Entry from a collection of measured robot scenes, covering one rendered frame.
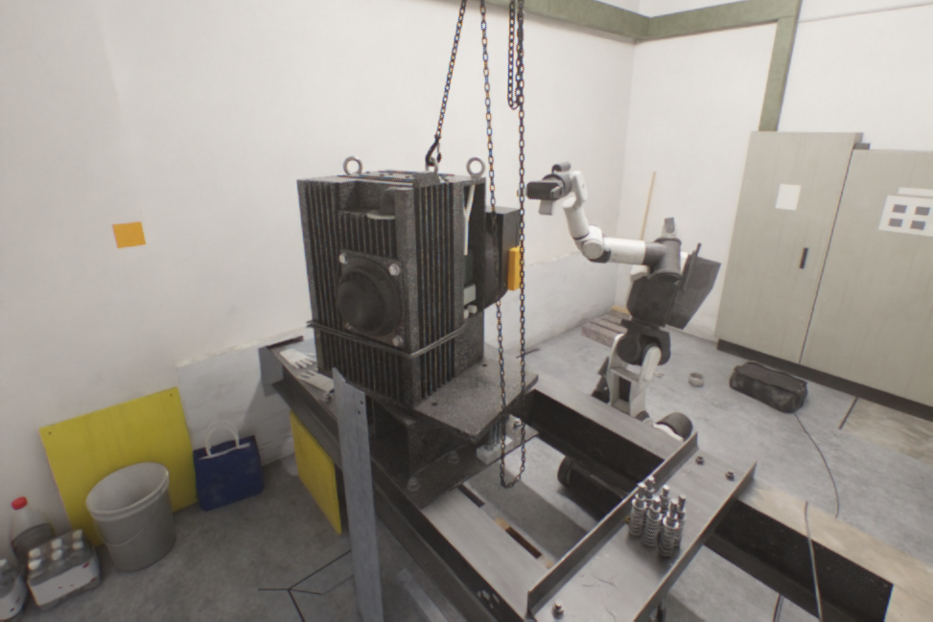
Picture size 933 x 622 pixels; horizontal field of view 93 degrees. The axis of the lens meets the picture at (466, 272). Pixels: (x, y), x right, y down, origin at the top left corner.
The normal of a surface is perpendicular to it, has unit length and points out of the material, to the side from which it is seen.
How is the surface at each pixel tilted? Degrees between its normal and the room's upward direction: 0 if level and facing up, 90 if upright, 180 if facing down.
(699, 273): 71
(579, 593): 0
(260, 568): 0
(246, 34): 90
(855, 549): 0
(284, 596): 11
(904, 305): 90
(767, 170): 90
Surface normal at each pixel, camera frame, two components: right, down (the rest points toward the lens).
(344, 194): 0.82, 0.17
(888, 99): -0.76, 0.20
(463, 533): 0.00, -0.95
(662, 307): -0.44, 0.13
